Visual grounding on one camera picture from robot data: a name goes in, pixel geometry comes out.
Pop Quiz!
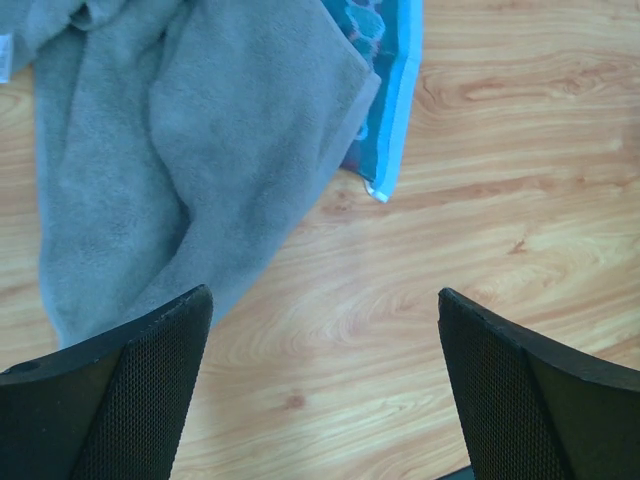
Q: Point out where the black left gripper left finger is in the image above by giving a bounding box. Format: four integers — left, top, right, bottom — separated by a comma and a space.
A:
1, 285, 213, 479

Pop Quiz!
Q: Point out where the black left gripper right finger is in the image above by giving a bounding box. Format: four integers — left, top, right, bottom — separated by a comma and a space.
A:
438, 288, 639, 479

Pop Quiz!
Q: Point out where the grey terry towel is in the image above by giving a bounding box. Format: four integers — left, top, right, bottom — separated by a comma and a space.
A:
1, 1, 380, 347

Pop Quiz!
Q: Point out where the blue patterned towel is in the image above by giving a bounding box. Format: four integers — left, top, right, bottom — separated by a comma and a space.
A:
324, 0, 423, 203

